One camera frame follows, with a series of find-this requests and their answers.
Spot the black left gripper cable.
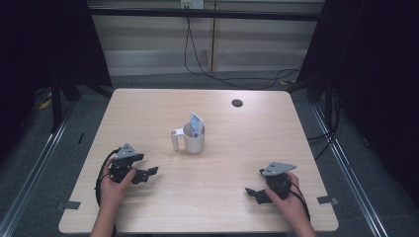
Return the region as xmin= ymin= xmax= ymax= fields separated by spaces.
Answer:
xmin=94 ymin=147 xmax=122 ymax=208

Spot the black curtain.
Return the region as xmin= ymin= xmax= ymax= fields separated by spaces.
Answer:
xmin=295 ymin=0 xmax=419 ymax=205
xmin=0 ymin=0 xmax=114 ymax=159

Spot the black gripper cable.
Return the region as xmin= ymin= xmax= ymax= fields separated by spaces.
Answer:
xmin=94 ymin=147 xmax=122 ymax=208
xmin=289 ymin=180 xmax=311 ymax=222

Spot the blue and white tube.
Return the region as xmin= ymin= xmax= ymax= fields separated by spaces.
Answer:
xmin=188 ymin=111 xmax=206 ymax=138

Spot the white wall socket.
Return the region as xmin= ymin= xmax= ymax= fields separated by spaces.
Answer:
xmin=180 ymin=0 xmax=206 ymax=10

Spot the person's left hand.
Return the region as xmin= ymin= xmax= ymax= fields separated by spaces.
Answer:
xmin=99 ymin=157 xmax=137 ymax=209

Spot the person's right hand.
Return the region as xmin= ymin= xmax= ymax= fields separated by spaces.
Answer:
xmin=265 ymin=171 xmax=307 ymax=221

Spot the black horizontal bar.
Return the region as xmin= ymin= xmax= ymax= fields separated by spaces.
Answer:
xmin=88 ymin=7 xmax=323 ymax=23

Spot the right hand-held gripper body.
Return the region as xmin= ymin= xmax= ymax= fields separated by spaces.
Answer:
xmin=263 ymin=161 xmax=297 ymax=199

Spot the grey tape strip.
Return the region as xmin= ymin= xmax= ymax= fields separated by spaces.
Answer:
xmin=55 ymin=199 xmax=82 ymax=212
xmin=316 ymin=195 xmax=340 ymax=206

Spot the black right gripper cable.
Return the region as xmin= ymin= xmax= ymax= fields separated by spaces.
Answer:
xmin=289 ymin=180 xmax=311 ymax=222

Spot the white cup with handle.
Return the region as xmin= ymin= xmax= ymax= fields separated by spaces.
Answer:
xmin=169 ymin=121 xmax=207 ymax=155

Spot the long black wall cable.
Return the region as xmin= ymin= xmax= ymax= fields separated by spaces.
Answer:
xmin=183 ymin=15 xmax=303 ymax=91

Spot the black floor cable bundle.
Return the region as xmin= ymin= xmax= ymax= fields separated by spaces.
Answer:
xmin=306 ymin=88 xmax=342 ymax=163

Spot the black metal stand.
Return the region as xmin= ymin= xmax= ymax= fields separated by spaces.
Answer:
xmin=49 ymin=74 xmax=64 ymax=134
xmin=323 ymin=74 xmax=334 ymax=132

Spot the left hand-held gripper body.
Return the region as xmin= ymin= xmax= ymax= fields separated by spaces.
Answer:
xmin=108 ymin=142 xmax=138 ymax=183

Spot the metal floor rail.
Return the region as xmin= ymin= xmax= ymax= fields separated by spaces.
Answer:
xmin=310 ymin=103 xmax=391 ymax=237
xmin=0 ymin=103 xmax=77 ymax=237

